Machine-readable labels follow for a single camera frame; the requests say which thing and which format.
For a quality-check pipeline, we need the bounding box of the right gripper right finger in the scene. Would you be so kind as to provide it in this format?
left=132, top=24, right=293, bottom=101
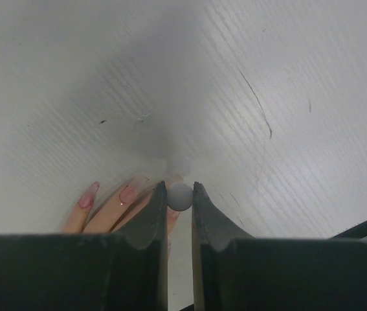
left=192, top=183, right=367, bottom=310

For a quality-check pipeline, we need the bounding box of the white nail polish cap brush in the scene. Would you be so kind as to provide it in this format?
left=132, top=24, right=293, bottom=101
left=167, top=182, right=193, bottom=212

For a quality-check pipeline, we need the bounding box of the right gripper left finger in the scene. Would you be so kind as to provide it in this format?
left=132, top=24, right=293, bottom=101
left=0, top=183, right=168, bottom=310

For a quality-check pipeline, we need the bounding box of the mannequin hand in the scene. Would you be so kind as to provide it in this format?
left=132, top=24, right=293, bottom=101
left=61, top=174, right=184, bottom=253

